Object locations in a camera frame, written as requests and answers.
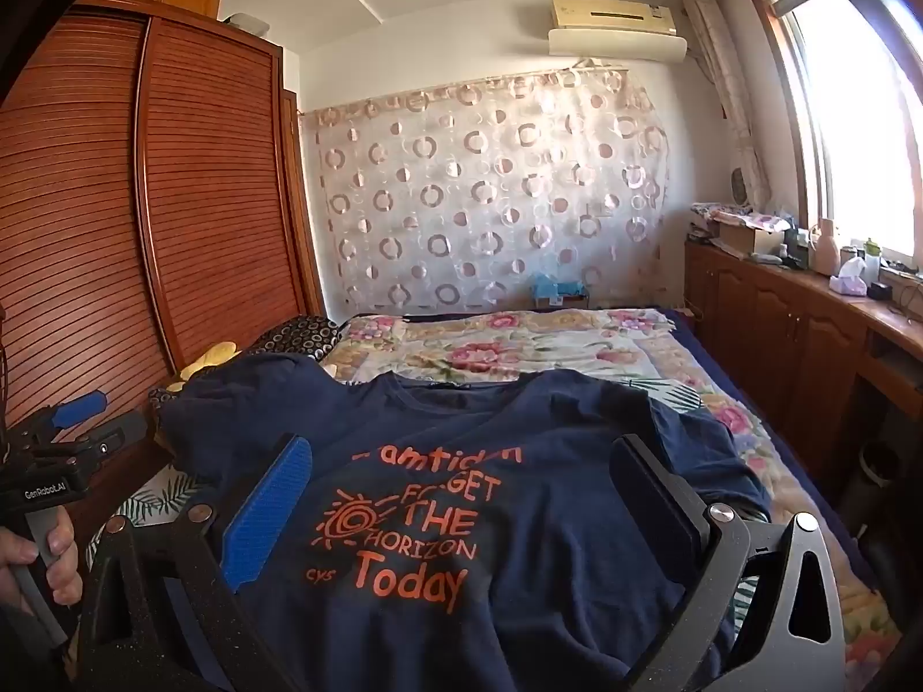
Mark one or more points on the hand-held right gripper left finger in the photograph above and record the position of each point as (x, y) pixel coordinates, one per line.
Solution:
(267, 512)

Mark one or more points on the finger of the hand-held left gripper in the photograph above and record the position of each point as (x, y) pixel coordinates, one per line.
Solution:
(79, 407)
(119, 432)

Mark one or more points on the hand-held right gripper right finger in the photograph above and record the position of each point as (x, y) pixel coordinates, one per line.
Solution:
(652, 494)

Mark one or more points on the navy printed t-shirt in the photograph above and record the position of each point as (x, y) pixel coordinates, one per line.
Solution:
(461, 461)

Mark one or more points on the person's left hand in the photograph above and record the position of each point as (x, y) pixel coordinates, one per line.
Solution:
(61, 562)

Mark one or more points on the palm leaf printed cloth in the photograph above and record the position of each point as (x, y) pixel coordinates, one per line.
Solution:
(155, 504)

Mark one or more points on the yellow plush toy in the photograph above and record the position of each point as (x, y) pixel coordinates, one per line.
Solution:
(209, 362)

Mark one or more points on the dark circle-patterned pillow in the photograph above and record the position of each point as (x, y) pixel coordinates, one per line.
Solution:
(295, 335)

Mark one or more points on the wooden side cabinet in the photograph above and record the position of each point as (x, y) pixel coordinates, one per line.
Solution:
(779, 331)

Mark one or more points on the floral blanket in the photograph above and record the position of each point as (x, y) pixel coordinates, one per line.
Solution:
(505, 346)

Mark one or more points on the wooden slatted wardrobe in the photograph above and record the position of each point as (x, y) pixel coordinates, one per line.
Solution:
(144, 194)

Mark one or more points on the blue box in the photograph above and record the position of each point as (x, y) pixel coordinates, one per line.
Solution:
(559, 292)

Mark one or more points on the black trash bin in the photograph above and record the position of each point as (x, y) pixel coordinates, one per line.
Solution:
(880, 476)

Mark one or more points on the cardboard box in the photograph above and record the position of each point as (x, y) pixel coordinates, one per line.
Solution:
(750, 239)

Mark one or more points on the floral cloth pile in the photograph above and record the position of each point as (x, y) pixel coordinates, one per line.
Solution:
(735, 216)

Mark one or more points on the pink tissue pack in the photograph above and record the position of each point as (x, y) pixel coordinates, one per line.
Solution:
(849, 280)

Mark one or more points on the beige bottle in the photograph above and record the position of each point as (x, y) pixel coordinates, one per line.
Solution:
(826, 249)

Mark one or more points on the small black box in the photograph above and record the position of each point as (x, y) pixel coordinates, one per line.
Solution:
(880, 291)

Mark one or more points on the green-capped bottle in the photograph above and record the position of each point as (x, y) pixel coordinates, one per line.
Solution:
(872, 263)

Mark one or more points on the grey oval object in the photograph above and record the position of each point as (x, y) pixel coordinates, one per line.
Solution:
(742, 187)

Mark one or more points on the sheer circle-patterned curtain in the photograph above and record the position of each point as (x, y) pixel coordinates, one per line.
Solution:
(483, 187)

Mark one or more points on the floral window curtain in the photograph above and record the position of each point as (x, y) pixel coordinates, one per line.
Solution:
(728, 86)

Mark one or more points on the white box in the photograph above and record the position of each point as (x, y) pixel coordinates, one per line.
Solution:
(249, 24)

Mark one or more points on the window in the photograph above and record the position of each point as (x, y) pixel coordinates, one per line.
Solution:
(858, 101)

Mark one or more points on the white air conditioner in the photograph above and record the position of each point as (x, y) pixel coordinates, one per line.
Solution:
(616, 45)

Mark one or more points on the beige air conditioner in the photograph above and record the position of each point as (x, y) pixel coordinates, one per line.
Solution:
(613, 13)

